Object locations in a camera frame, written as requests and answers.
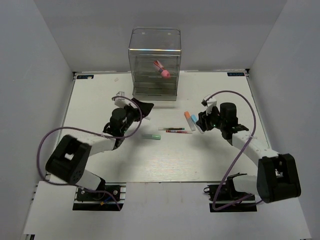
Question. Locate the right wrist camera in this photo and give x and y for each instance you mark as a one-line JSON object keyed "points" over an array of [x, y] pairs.
{"points": [[209, 101]]}

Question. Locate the red gel pen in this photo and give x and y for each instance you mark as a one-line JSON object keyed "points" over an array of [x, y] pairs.
{"points": [[178, 131]]}

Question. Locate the clear acrylic drawer organizer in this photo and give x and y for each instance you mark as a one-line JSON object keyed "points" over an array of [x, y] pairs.
{"points": [[149, 44]]}

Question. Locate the pink marker tube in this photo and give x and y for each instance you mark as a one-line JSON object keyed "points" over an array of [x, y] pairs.
{"points": [[160, 68]]}

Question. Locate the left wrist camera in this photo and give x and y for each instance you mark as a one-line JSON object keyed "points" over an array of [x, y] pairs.
{"points": [[120, 100]]}

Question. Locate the green highlighter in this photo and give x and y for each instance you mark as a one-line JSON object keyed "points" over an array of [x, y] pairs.
{"points": [[151, 136]]}

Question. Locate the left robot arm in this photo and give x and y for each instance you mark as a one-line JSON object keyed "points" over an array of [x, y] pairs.
{"points": [[69, 159]]}

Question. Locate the blue highlighter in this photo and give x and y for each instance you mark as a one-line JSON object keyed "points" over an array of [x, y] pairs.
{"points": [[195, 119]]}

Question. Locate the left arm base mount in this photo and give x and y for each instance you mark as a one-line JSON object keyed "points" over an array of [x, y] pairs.
{"points": [[100, 202]]}

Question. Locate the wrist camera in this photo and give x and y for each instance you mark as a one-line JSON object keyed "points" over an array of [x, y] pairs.
{"points": [[209, 101], [120, 100]]}

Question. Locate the orange highlighter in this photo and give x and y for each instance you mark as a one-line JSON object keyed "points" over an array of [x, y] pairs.
{"points": [[189, 121]]}

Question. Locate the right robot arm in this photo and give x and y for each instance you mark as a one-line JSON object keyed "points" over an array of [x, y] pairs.
{"points": [[277, 175]]}

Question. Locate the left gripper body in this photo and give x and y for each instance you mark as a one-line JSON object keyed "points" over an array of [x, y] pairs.
{"points": [[132, 115]]}

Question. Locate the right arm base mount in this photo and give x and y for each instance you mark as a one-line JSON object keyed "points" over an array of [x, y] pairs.
{"points": [[224, 198]]}

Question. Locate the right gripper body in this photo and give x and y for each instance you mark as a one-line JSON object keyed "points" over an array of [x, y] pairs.
{"points": [[210, 121]]}

